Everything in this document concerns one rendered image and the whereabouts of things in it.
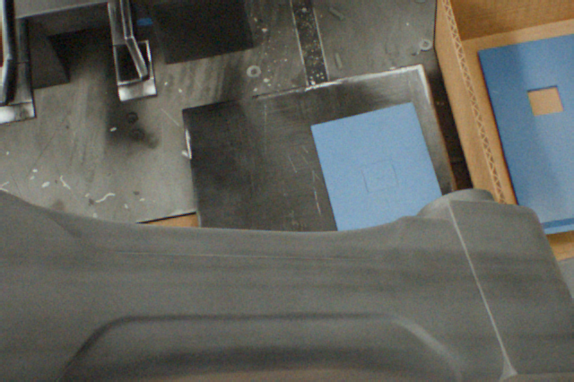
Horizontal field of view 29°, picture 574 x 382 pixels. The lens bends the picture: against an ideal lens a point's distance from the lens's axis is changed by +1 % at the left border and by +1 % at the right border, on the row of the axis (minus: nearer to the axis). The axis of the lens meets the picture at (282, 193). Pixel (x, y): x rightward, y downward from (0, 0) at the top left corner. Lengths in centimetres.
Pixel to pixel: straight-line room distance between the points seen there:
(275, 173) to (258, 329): 41
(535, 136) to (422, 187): 9
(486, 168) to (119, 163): 26
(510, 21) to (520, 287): 41
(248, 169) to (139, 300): 44
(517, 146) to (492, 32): 9
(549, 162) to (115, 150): 30
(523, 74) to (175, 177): 25
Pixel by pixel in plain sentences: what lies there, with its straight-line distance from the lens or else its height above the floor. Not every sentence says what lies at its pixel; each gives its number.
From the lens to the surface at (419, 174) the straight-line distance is 71.
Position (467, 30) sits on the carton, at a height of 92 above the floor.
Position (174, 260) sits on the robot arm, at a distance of 31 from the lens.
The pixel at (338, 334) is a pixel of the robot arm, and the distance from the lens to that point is 33.
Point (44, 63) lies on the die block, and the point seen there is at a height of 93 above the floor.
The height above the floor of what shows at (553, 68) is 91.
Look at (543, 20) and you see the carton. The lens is 79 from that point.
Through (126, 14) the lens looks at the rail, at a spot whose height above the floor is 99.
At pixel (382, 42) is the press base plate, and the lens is 79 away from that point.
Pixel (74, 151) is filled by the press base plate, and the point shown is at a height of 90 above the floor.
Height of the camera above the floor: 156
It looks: 64 degrees down
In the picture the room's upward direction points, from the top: 12 degrees counter-clockwise
